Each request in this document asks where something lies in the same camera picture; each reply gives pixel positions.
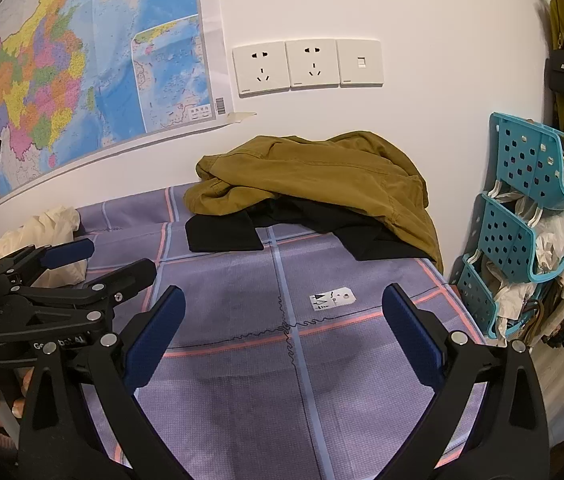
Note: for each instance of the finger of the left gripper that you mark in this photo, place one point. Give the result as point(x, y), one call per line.
point(105, 292)
point(57, 256)

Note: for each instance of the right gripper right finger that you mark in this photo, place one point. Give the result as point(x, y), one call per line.
point(509, 438)

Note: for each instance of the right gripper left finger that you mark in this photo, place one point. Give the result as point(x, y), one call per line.
point(58, 439)

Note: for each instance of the olive brown jacket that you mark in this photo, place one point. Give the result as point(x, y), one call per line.
point(356, 186)

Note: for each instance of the cream pillow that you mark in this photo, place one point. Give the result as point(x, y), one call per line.
point(53, 227)

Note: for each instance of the purple plaid bed sheet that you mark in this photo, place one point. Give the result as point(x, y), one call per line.
point(256, 384)

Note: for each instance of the teal plastic storage rack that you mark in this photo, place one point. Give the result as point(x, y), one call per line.
point(528, 186)

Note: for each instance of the white label tag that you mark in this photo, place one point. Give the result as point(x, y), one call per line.
point(335, 298)

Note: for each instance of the colourful wall map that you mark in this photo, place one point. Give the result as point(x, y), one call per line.
point(81, 80)

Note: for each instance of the white network wall plate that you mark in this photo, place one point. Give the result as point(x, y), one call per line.
point(360, 62)

